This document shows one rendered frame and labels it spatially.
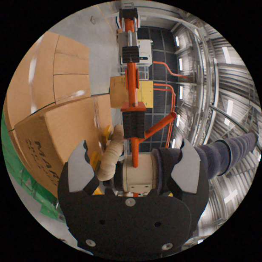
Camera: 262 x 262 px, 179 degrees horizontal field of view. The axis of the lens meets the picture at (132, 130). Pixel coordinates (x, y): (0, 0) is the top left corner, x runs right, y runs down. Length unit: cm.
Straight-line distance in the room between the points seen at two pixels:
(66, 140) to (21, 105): 43
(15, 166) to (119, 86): 194
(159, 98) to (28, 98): 1114
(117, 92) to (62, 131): 157
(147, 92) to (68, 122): 746
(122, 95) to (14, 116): 159
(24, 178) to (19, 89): 87
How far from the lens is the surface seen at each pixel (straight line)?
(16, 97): 56
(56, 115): 17
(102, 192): 33
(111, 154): 23
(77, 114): 23
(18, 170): 114
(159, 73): 1115
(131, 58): 19
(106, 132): 38
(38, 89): 63
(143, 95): 759
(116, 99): 168
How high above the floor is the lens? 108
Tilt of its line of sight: 2 degrees down
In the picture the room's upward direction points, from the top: 89 degrees clockwise
